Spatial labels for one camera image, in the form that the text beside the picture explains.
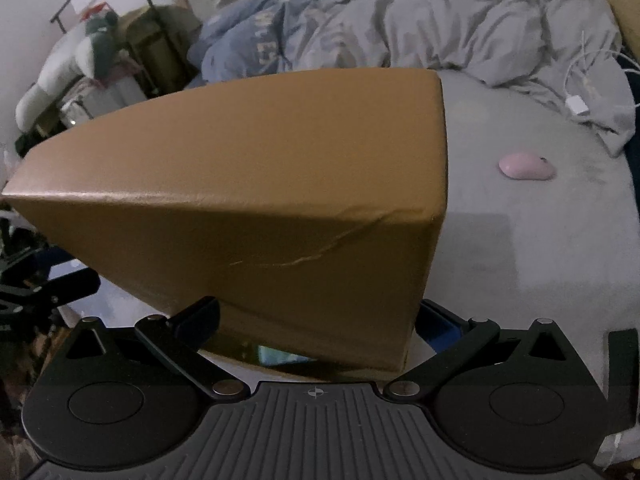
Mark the wooden headboard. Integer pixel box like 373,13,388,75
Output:
608,0,640,60

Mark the white charger with cable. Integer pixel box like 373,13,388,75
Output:
563,32,639,119

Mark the pink computer mouse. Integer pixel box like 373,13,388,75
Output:
498,152,555,181

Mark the white green plush toy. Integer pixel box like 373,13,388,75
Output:
15,9,119,133

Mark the brown bedside cabinet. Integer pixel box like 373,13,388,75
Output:
117,6,202,99

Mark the brown cardboard box lid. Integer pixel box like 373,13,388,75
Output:
3,68,447,372

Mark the grey blue duvet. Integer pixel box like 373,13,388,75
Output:
188,0,637,156

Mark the brown cardboard box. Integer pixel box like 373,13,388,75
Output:
198,350,400,386

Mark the green tissue pack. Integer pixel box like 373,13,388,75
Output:
257,346,310,367

